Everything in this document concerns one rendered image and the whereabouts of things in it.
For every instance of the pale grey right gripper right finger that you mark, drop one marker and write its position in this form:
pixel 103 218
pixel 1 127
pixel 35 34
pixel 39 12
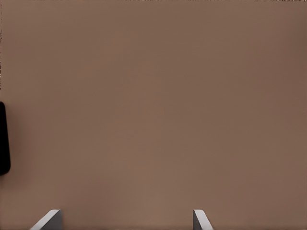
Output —
pixel 201 221

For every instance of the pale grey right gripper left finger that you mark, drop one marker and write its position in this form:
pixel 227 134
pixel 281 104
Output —
pixel 52 220

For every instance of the black storage box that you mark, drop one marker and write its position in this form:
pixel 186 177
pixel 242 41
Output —
pixel 3 139

